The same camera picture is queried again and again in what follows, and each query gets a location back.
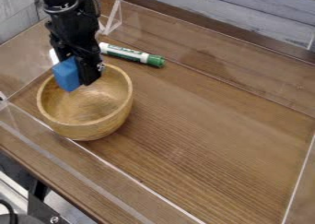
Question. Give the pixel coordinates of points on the brown wooden bowl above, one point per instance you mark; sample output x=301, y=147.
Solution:
x=91, y=112

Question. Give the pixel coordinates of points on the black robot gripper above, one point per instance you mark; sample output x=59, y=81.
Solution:
x=74, y=25

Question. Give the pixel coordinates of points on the blue rectangular block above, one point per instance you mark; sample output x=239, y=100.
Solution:
x=67, y=75

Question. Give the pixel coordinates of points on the black table leg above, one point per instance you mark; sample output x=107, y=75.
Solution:
x=41, y=190

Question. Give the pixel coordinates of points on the green and white marker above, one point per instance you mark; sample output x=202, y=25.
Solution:
x=133, y=55

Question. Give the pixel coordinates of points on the clear acrylic corner bracket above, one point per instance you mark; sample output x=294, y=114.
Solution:
x=109, y=23

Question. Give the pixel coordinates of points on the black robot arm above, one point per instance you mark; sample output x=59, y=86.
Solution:
x=73, y=26

